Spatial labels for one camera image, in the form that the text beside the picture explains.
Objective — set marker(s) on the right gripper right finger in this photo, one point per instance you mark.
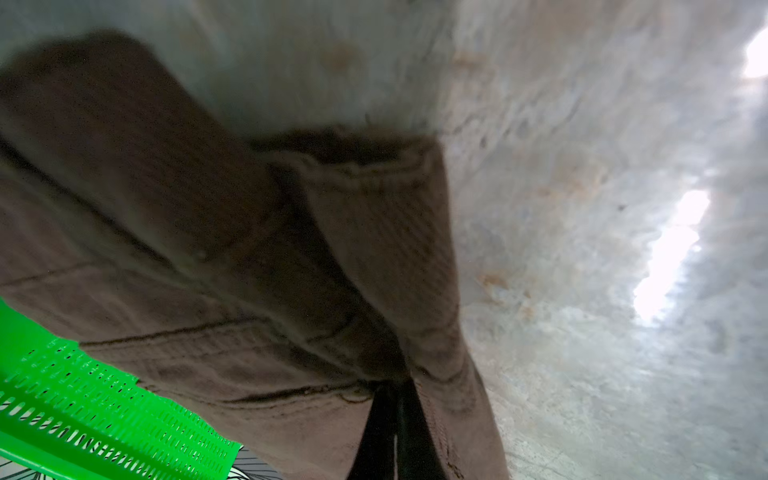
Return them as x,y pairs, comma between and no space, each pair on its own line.
417,457

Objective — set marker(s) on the green plastic basket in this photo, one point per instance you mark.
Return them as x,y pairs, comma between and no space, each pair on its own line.
72,417

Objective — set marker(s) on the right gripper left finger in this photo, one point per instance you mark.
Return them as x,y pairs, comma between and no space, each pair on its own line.
375,457

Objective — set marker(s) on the brown trousers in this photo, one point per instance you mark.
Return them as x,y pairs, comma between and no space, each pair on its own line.
269,286

